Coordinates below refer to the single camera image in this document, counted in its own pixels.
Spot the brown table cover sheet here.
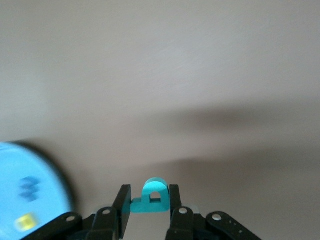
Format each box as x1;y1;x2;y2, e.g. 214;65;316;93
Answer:
0;0;320;240

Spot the blue foam letter m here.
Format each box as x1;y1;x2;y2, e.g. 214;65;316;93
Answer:
17;176;41;203

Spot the blue plate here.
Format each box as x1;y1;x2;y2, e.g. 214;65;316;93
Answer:
0;141;76;240

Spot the yellow foam letter d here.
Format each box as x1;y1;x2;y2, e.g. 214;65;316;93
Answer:
14;212;38;232

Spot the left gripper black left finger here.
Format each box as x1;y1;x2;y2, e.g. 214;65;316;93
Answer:
22;184;133;240

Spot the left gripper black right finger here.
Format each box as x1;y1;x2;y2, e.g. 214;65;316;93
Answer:
166;184;263;240

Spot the teal foam letter b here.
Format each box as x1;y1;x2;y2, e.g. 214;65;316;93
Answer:
129;176;171;215

